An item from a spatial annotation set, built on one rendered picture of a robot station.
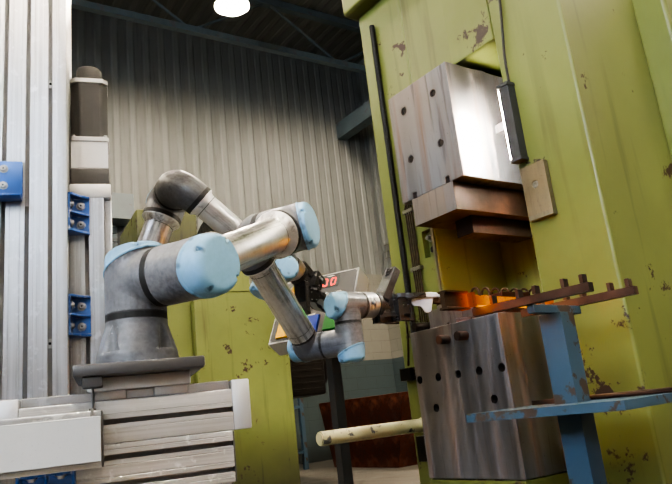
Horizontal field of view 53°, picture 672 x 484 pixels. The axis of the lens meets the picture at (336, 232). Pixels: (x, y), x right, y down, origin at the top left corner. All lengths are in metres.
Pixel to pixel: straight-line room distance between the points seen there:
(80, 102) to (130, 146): 9.00
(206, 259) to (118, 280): 0.19
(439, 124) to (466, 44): 0.34
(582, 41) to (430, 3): 0.67
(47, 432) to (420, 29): 1.99
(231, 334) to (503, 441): 4.98
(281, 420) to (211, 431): 5.54
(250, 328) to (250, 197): 4.70
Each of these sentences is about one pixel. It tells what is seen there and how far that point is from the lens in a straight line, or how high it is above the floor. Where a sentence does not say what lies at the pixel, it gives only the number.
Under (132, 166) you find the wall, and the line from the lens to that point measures 10.62.
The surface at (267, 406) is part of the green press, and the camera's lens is 6.78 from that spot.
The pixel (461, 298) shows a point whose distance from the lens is 1.64.
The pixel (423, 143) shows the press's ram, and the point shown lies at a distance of 2.31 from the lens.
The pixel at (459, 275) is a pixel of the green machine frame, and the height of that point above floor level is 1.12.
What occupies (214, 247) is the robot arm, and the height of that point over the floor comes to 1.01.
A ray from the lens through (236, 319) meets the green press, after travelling 6.77.
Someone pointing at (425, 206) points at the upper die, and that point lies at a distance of 2.27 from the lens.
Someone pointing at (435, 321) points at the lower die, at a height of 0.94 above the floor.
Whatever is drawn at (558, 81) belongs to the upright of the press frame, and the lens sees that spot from 2.16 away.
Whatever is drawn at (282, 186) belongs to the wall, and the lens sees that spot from 11.57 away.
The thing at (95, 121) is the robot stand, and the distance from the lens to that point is 1.72.
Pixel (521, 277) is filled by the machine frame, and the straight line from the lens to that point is 2.60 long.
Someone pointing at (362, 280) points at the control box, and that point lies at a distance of 2.49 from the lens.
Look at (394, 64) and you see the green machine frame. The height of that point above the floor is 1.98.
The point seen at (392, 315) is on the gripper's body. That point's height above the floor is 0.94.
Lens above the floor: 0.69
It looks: 15 degrees up
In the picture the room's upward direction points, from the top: 6 degrees counter-clockwise
